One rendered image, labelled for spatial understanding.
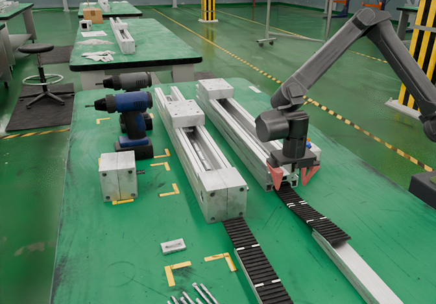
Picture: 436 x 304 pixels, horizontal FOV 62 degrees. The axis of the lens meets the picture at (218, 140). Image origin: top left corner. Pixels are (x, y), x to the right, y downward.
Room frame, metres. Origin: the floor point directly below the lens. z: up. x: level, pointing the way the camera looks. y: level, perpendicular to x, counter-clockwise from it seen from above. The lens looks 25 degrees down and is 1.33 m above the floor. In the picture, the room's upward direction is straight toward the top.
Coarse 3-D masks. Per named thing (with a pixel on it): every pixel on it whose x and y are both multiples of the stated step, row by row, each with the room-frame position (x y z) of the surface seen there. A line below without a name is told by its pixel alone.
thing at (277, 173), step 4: (268, 160) 0.82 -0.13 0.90; (272, 160) 0.82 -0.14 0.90; (276, 160) 0.82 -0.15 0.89; (268, 164) 0.82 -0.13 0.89; (272, 164) 0.80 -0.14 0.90; (276, 164) 0.80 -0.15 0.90; (272, 168) 0.79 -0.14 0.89; (276, 168) 0.79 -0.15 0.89; (280, 168) 0.79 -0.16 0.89; (272, 172) 0.82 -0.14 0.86; (276, 172) 0.77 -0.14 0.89; (280, 172) 0.77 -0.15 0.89; (272, 176) 0.82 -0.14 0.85; (276, 176) 0.78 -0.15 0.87; (280, 176) 0.78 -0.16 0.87; (276, 180) 0.79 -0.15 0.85; (280, 180) 0.78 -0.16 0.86; (276, 184) 0.80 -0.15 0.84; (276, 188) 0.80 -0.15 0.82
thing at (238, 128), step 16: (208, 112) 1.41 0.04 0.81; (224, 112) 1.25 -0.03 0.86; (240, 112) 1.26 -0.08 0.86; (224, 128) 1.20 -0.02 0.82; (240, 128) 1.10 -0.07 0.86; (240, 144) 1.04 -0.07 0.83; (256, 144) 0.98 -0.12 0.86; (272, 144) 0.99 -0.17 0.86; (256, 160) 0.92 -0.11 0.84; (256, 176) 0.91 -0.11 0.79; (288, 176) 0.87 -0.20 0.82
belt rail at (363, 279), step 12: (324, 240) 0.62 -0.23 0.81; (336, 252) 0.58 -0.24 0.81; (348, 252) 0.58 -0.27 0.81; (336, 264) 0.57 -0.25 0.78; (348, 264) 0.54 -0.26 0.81; (360, 264) 0.54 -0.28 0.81; (348, 276) 0.53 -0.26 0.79; (360, 276) 0.51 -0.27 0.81; (372, 276) 0.51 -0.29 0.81; (360, 288) 0.50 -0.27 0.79; (372, 288) 0.48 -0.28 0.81; (384, 288) 0.48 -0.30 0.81; (372, 300) 0.47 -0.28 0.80; (384, 300) 0.46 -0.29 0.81; (396, 300) 0.46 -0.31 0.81
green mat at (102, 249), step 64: (64, 192) 0.85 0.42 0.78; (192, 192) 0.85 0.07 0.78; (256, 192) 0.85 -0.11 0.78; (320, 192) 0.85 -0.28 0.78; (384, 192) 0.85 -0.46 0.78; (64, 256) 0.60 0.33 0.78; (128, 256) 0.60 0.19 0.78; (192, 256) 0.60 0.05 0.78; (320, 256) 0.60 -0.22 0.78; (384, 256) 0.60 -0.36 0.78
